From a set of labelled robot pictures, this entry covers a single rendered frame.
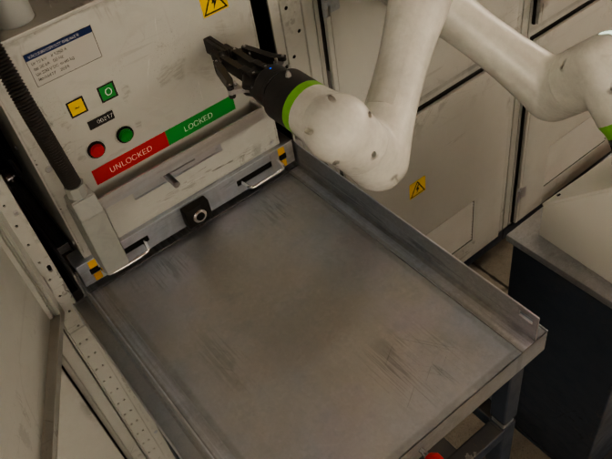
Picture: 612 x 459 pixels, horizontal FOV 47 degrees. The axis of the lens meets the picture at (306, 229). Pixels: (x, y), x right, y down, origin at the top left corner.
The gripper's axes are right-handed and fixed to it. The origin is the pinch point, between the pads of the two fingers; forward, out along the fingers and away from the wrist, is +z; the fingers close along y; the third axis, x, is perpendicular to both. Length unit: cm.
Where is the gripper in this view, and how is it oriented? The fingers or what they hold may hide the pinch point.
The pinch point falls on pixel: (218, 50)
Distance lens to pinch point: 134.1
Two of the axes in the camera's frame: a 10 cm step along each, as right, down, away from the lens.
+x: -1.4, -6.9, -7.1
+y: 7.8, -5.2, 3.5
